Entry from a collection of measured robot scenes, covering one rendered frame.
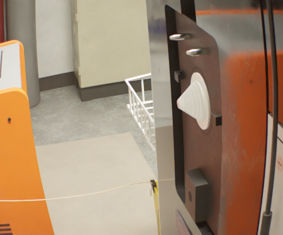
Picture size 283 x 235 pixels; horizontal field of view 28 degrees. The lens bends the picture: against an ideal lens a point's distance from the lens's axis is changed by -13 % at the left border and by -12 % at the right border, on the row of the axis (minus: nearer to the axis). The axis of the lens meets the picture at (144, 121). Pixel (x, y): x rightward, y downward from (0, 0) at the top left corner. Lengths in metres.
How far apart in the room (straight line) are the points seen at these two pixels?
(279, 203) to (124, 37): 3.41
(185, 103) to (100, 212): 0.78
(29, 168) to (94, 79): 2.87
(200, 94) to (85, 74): 3.22
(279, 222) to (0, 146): 0.65
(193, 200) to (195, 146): 0.07
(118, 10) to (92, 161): 2.23
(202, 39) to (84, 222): 0.81
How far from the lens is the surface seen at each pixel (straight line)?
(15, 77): 1.06
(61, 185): 1.54
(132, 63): 3.90
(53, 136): 3.52
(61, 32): 4.14
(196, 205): 0.71
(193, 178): 0.71
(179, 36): 0.67
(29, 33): 3.83
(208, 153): 0.68
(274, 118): 0.42
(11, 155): 1.03
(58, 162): 1.66
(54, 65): 4.21
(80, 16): 3.74
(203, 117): 0.66
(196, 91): 0.66
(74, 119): 3.71
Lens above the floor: 1.46
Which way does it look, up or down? 24 degrees down
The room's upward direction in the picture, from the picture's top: 4 degrees counter-clockwise
